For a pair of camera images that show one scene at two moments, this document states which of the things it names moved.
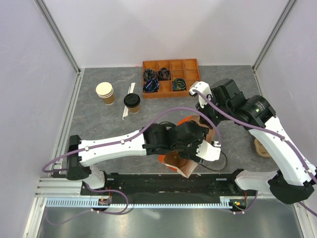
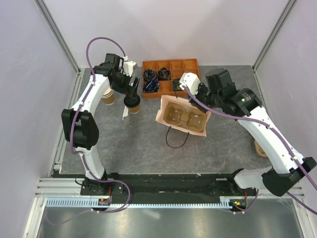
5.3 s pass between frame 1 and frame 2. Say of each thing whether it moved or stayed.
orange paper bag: moved
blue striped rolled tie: stayed
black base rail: stayed
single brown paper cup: stayed
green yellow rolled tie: stayed
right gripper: moved
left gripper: moved
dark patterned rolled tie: stayed
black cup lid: stayed
